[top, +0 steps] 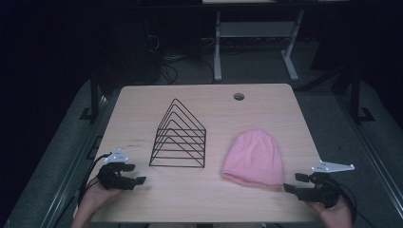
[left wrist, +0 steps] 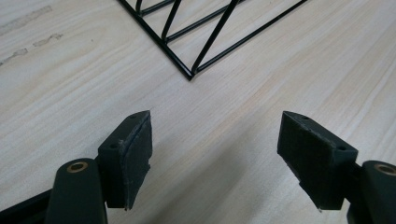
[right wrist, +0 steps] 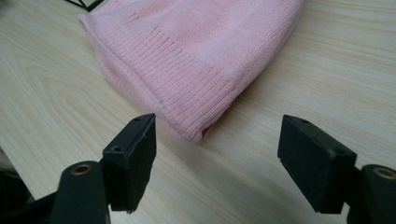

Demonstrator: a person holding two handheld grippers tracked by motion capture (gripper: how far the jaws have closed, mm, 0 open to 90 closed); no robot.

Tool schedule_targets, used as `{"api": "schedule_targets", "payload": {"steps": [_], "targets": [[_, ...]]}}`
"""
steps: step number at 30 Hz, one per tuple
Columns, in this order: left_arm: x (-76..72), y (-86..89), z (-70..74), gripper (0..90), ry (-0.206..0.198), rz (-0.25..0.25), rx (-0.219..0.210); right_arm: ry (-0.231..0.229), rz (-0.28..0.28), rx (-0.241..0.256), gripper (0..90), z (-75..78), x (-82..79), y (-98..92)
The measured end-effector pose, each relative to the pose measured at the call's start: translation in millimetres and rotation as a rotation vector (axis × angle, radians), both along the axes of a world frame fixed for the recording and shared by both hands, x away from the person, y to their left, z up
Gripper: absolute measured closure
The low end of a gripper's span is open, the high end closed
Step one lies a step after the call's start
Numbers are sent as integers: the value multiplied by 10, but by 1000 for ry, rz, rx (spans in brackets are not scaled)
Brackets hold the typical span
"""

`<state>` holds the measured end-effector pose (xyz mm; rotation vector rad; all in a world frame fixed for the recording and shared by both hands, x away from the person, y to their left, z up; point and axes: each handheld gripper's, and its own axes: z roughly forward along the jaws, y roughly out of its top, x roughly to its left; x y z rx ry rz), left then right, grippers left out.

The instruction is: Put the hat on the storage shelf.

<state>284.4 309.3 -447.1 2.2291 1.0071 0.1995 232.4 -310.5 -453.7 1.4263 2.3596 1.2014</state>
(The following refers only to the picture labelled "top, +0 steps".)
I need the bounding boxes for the person's left hand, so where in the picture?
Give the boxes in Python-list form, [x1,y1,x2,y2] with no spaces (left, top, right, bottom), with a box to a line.
[80,177,124,218]

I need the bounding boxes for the pink knitted beanie hat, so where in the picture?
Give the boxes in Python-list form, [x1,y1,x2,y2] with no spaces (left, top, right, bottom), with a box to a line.
[220,127,285,189]

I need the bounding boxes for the black metal stand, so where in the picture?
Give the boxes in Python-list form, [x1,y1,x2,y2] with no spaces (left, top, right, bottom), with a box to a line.
[79,70,102,122]
[348,67,376,124]

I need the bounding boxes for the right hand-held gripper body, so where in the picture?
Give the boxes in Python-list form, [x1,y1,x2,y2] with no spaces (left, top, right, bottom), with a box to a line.
[297,160,355,209]

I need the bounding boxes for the white metal desk frame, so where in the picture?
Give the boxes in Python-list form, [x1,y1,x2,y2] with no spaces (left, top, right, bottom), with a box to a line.
[201,0,306,83]

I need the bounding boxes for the grey metal frame rail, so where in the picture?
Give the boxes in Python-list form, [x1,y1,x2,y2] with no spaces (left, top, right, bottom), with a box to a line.
[39,89,123,228]
[334,93,403,221]

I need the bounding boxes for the person's right hand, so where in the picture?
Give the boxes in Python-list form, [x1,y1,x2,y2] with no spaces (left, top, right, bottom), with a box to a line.
[307,197,354,228]

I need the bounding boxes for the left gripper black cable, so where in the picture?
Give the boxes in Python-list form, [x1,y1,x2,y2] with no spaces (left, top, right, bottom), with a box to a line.
[77,153,112,208]

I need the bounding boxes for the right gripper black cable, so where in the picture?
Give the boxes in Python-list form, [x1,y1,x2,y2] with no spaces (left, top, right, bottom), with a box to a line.
[329,177,378,228]

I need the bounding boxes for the bundle of floor cables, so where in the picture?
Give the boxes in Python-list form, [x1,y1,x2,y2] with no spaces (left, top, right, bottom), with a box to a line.
[145,32,217,86]

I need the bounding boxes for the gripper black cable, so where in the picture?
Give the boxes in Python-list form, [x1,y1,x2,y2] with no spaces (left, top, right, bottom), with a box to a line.
[329,177,378,228]
[77,153,112,208]

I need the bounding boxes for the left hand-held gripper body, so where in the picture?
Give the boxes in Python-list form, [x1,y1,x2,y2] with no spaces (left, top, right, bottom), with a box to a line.
[97,148,138,191]

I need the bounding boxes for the black wire file rack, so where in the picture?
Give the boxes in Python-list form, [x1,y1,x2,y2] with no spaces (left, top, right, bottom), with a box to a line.
[148,98,208,169]

